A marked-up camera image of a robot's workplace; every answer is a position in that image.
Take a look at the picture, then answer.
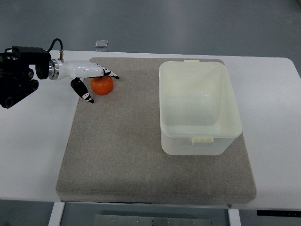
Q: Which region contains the orange fruit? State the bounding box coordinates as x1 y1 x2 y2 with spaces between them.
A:
90 76 114 96

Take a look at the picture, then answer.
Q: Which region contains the grey felt mat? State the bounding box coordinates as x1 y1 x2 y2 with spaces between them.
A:
56 57 256 205

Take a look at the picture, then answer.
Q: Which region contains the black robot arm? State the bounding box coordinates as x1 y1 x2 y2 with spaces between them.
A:
0 46 53 109

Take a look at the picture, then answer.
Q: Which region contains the white right table leg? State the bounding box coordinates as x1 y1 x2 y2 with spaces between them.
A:
228 206 242 226

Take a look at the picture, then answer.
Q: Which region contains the white table leg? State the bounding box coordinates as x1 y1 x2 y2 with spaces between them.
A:
228 206 242 226
48 202 65 226

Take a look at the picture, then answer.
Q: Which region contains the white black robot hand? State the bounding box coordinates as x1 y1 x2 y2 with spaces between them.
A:
55 60 119 103

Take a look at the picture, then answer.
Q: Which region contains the white plastic box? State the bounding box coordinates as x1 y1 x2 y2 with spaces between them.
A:
159 60 242 155

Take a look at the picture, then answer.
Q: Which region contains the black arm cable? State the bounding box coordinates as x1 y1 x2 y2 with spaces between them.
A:
44 38 65 62

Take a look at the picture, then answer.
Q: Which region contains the black table control panel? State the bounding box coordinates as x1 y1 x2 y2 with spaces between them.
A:
257 210 301 218

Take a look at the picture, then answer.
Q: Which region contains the white left table leg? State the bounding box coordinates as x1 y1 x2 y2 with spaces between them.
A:
48 202 65 226

